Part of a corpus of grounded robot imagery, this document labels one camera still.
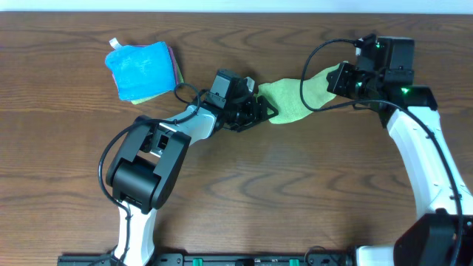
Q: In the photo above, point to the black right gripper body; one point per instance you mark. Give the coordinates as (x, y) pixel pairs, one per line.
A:
(349, 83)

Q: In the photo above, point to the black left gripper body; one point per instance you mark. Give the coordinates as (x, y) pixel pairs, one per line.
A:
(253, 111)

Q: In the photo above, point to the light green microfiber cloth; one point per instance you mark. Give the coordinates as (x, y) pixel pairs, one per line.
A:
(284, 95)

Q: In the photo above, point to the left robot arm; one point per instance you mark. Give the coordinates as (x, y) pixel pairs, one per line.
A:
(145, 169)

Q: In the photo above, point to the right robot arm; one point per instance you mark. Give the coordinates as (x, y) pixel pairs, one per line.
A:
(382, 79)

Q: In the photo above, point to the folded blue microfiber cloth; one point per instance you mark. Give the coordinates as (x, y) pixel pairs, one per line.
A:
(142, 72)

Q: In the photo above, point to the white cloth label tag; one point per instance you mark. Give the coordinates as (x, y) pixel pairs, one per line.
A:
(114, 43)

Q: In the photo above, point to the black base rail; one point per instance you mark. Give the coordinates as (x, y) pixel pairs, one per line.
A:
(178, 259)

